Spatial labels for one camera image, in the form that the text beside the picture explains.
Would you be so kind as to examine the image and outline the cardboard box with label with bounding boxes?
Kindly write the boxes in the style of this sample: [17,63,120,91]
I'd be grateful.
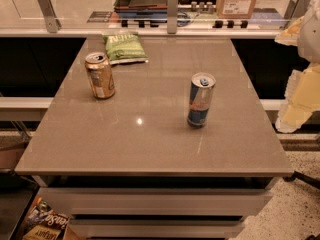
[216,0,256,19]

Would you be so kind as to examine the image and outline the upper white drawer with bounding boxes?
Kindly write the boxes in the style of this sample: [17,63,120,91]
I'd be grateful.
[39,188,272,216]

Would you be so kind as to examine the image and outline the middle metal bracket post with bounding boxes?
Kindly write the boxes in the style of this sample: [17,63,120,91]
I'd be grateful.
[167,0,178,34]

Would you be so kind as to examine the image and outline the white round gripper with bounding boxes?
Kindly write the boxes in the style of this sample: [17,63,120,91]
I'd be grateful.
[274,0,320,133]

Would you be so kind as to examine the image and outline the metal bracket post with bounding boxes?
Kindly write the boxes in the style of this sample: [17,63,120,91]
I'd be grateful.
[37,0,61,33]
[167,0,178,34]
[284,0,316,27]

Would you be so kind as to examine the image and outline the gold soda can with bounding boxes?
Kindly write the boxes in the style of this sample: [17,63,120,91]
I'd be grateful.
[85,52,115,99]

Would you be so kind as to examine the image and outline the magazine stack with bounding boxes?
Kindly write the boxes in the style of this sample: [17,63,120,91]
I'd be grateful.
[15,196,79,240]

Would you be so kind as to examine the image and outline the blue silver redbull can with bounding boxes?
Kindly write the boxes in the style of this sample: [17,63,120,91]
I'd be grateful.
[187,72,216,128]

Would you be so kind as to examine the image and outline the right metal bracket post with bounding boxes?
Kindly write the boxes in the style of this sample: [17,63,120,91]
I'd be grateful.
[284,0,316,27]

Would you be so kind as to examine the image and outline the green chip bag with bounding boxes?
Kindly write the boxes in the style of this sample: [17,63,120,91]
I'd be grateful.
[103,33,148,65]

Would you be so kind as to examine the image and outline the left metal bracket post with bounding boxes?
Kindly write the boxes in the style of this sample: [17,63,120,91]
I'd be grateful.
[37,0,61,33]

